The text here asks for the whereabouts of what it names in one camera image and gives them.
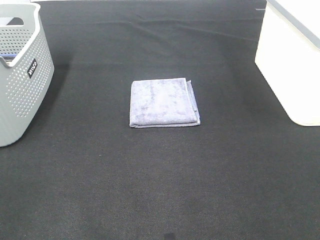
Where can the lavender towel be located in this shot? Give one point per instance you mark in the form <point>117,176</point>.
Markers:
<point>159,103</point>

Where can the black table mat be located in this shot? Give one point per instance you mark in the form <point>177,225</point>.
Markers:
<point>80,172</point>

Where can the grey perforated laundry basket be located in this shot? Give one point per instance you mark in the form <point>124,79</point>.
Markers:
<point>25,80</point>

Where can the white storage box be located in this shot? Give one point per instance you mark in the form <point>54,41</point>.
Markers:
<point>288,56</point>

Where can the blue towel in basket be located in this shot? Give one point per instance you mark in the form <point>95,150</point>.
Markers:
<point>8,57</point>

